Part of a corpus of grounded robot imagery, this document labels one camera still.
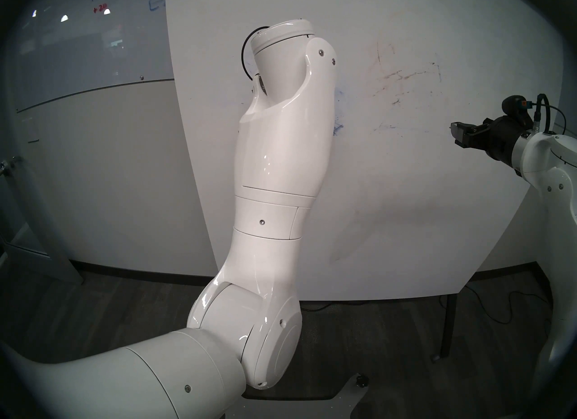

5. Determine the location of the black floor cable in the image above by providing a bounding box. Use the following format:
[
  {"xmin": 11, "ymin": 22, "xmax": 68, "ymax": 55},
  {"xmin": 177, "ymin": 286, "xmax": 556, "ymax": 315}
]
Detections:
[
  {"xmin": 463, "ymin": 285, "xmax": 553, "ymax": 325},
  {"xmin": 300, "ymin": 302, "xmax": 361, "ymax": 312}
]

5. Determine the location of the black whiteboard stand leg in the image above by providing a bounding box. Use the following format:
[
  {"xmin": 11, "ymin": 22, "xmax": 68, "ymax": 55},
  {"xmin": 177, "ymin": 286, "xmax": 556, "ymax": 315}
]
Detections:
[{"xmin": 440, "ymin": 294, "xmax": 458, "ymax": 363}]

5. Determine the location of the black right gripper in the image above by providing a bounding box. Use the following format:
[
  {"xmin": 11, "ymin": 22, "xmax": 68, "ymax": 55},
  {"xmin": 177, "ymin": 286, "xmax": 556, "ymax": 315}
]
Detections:
[{"xmin": 450, "ymin": 115, "xmax": 533, "ymax": 165}]

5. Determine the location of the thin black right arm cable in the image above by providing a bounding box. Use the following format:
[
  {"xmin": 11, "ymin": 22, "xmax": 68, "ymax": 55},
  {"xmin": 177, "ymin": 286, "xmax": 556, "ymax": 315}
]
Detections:
[{"xmin": 547, "ymin": 105, "xmax": 568, "ymax": 135}]

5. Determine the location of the glass wall board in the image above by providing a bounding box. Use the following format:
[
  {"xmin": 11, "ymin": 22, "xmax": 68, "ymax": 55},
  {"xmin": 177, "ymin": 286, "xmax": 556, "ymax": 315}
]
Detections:
[{"xmin": 15, "ymin": 0, "xmax": 174, "ymax": 113}]

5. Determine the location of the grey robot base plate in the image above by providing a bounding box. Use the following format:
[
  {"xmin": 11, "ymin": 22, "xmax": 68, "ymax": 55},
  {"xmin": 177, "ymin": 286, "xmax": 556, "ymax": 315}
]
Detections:
[{"xmin": 243, "ymin": 373, "xmax": 371, "ymax": 419}]

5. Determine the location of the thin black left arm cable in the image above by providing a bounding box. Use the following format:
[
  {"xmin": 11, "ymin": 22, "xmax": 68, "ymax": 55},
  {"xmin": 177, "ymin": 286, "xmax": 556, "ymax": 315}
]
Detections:
[{"xmin": 241, "ymin": 25, "xmax": 272, "ymax": 81}]

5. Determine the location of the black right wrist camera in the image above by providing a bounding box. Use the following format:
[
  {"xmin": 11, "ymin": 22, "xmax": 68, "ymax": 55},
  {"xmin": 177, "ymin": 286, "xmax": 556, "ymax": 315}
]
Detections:
[{"xmin": 502, "ymin": 95, "xmax": 535, "ymax": 128}]

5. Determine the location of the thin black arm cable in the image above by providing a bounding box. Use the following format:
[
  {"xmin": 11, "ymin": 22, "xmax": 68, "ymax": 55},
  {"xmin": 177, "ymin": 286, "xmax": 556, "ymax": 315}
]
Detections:
[
  {"xmin": 241, "ymin": 25, "xmax": 272, "ymax": 81},
  {"xmin": 547, "ymin": 105, "xmax": 568, "ymax": 135}
]

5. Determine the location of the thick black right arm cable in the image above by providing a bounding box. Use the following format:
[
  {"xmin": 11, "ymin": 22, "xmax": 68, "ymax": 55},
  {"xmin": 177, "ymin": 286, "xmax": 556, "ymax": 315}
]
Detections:
[{"xmin": 533, "ymin": 94, "xmax": 552, "ymax": 133}]

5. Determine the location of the white freestanding whiteboard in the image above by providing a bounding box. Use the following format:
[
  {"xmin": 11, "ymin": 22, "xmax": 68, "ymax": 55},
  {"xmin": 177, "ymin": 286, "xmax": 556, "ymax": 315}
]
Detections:
[{"xmin": 165, "ymin": 0, "xmax": 567, "ymax": 302}]

